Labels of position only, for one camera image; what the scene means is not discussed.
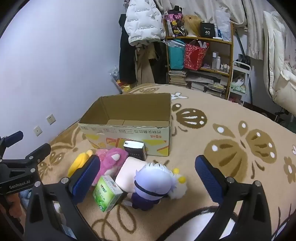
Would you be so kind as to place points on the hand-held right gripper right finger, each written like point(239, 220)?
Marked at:
point(209, 178)

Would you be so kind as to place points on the white cosmetic bottle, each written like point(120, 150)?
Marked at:
point(218, 63)

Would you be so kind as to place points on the yellow plush toy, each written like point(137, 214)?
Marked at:
point(77, 162)

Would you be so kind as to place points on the white wall socket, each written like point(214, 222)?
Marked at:
point(50, 119)
point(37, 131)

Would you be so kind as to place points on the dark hanging garment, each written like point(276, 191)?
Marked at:
point(161, 64)

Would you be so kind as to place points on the green tissue pack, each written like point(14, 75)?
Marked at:
point(106, 194)

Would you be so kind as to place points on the blonde wig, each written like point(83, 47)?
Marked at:
point(192, 23)

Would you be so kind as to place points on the red yellow packet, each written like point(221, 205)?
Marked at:
point(123, 87)

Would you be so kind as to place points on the patterned plastic bag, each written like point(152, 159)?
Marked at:
point(115, 74)

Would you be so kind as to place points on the beige hanging coat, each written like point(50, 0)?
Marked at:
point(144, 67)

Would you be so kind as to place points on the white metal cart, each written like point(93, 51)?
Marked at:
point(248, 76)

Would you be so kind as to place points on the cardboard box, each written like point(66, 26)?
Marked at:
point(115, 136)

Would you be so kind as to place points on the black chair base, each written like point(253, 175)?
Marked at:
point(282, 115)

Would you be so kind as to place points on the white yellow chick plush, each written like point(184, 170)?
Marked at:
point(178, 187)

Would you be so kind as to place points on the beige curtain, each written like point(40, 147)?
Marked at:
point(252, 27)

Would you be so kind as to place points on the white-haired plush doll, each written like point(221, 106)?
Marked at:
point(152, 180)

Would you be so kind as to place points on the tall grey cosmetic bottle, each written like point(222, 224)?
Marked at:
point(214, 60)

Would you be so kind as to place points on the stack of books and papers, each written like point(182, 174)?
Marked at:
point(208, 84)

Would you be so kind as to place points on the wooden shelf rack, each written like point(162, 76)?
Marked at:
point(231, 58)

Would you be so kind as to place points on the white plastic bag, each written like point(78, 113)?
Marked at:
point(223, 25)

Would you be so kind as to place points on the pale green packets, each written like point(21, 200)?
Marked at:
point(238, 88)

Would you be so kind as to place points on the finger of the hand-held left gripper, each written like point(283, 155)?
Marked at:
point(39, 151)
point(13, 137)

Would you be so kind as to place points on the red patterned gift bag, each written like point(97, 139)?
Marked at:
point(194, 58)

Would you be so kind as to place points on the pink black patterned bag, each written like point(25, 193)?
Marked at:
point(174, 23)

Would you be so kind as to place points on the white puffer jacket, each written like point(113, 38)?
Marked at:
point(143, 23)

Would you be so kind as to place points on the black gift box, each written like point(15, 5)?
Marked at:
point(207, 30)

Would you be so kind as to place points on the beige butterfly print blanket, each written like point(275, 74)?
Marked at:
point(208, 120)

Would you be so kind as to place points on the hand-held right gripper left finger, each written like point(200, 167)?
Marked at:
point(85, 178)

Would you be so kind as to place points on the black tissue pack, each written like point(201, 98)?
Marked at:
point(135, 150)

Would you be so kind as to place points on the teal shopping bag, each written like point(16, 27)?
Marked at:
point(175, 58)

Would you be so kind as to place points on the pink swirl roll plush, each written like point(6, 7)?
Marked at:
point(127, 173)

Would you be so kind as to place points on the black hanging coat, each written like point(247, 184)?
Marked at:
point(126, 60)

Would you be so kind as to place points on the pink plush bear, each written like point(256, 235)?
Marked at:
point(111, 162)

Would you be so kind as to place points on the white folded duvet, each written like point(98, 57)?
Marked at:
point(277, 58)

